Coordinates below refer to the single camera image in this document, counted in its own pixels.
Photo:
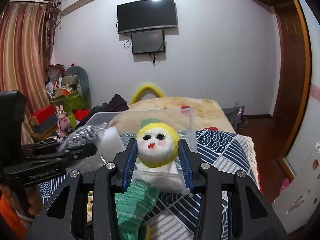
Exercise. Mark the small wall monitor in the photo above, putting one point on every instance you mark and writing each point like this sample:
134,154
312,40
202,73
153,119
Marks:
149,41

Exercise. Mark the grey striped sock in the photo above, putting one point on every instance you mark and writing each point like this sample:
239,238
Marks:
85,135

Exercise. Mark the blue patterned tablecloth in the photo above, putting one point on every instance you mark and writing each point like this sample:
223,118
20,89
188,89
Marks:
174,207

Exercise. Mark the brown wooden door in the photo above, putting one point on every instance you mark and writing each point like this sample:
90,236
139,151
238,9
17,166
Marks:
295,72

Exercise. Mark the beige floral quilt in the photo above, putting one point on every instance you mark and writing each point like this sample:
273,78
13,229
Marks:
181,113

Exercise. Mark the large wall television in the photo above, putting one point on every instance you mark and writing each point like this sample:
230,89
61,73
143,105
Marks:
146,14

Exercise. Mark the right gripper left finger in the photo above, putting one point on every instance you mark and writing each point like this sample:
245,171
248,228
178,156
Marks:
83,206

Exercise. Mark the red box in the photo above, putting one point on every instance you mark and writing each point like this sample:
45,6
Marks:
41,115

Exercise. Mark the clear plastic storage box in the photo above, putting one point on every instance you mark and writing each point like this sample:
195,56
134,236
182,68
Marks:
168,178

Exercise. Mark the dark backpack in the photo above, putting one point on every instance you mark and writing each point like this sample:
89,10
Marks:
235,116

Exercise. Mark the black clothes pile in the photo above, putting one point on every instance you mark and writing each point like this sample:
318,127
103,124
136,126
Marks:
116,104

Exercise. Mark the striped brown curtain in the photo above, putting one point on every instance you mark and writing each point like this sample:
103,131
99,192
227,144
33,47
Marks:
27,38

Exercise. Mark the green knit glove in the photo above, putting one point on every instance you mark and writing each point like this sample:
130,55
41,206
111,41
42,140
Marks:
132,206

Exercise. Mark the yellow curved pool noodle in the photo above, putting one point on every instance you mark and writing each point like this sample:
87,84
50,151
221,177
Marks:
143,90

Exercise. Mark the pink bunny doll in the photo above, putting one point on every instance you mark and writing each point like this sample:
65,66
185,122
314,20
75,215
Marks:
63,122

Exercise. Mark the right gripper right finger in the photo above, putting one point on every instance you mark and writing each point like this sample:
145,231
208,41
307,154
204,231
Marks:
249,214

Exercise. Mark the grey neck pillow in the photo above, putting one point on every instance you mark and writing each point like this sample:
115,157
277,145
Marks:
82,78

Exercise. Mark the green cardboard box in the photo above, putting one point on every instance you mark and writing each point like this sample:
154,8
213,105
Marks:
70,102

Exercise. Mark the yellow white felt ball face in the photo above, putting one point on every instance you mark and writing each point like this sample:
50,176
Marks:
157,145

